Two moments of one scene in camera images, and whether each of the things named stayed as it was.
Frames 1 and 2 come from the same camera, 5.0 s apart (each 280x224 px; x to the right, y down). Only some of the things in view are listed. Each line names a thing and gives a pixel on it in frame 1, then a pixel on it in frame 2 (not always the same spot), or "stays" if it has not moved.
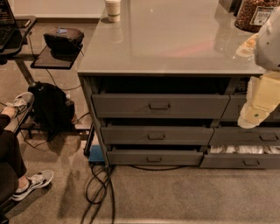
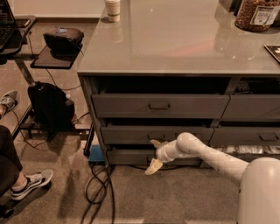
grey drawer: [156, 155] stays
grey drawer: [241, 136] stays
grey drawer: [241, 157] stays
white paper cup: [113, 10] stays
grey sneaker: [22, 102] to [10, 100]
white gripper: [269, 46] to [162, 152]
